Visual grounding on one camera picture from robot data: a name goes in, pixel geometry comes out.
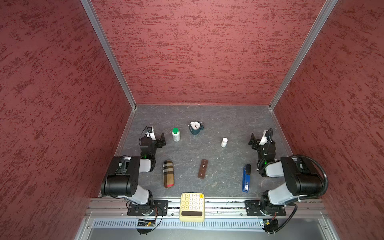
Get plaid glasses case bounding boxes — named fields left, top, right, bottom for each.
left=163, top=160, right=175, bottom=189

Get teal kitchen scale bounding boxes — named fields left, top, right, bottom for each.
left=189, top=121, right=204, bottom=135

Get aluminium front rail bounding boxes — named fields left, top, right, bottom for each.
left=85, top=197, right=330, bottom=220

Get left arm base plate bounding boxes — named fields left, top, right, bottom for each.
left=127, top=200, right=169, bottom=217

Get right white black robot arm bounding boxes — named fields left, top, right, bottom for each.
left=249, top=129, right=329, bottom=212

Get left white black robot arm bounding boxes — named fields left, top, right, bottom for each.
left=101, top=133, right=166, bottom=210

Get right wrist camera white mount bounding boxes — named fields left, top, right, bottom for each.
left=260, top=130, right=270, bottom=146

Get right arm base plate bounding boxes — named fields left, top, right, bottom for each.
left=244, top=200, right=287, bottom=217

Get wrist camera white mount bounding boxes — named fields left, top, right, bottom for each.
left=260, top=130, right=270, bottom=146
left=146, top=127, right=156, bottom=141

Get green cap white pill bottle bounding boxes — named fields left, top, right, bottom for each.
left=172, top=128, right=181, bottom=142

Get white slotted cable duct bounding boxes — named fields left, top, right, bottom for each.
left=92, top=218, right=265, bottom=232

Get small white pill bottle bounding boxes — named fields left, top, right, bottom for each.
left=221, top=138, right=229, bottom=148

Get yellow calculator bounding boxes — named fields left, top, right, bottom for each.
left=179, top=193, right=205, bottom=223

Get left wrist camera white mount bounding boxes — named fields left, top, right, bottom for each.
left=146, top=127, right=156, bottom=141

